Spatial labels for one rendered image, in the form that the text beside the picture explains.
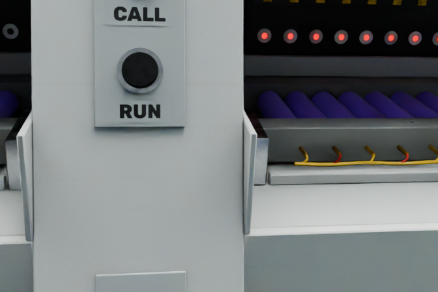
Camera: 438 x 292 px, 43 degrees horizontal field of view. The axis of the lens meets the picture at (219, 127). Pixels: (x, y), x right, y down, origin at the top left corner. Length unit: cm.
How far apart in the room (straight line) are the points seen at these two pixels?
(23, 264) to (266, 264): 11
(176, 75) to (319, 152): 12
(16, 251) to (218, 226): 9
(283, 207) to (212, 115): 7
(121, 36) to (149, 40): 1
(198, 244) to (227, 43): 9
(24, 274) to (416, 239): 18
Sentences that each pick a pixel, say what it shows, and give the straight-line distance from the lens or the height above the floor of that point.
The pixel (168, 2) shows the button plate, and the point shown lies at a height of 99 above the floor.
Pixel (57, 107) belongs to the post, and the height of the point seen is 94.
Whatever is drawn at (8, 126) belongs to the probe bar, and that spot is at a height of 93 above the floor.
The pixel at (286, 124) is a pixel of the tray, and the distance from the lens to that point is 33.
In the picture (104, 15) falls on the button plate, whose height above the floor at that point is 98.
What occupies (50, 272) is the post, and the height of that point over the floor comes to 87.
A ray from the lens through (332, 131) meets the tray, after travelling 33.
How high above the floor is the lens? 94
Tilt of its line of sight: 1 degrees down
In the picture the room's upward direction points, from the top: straight up
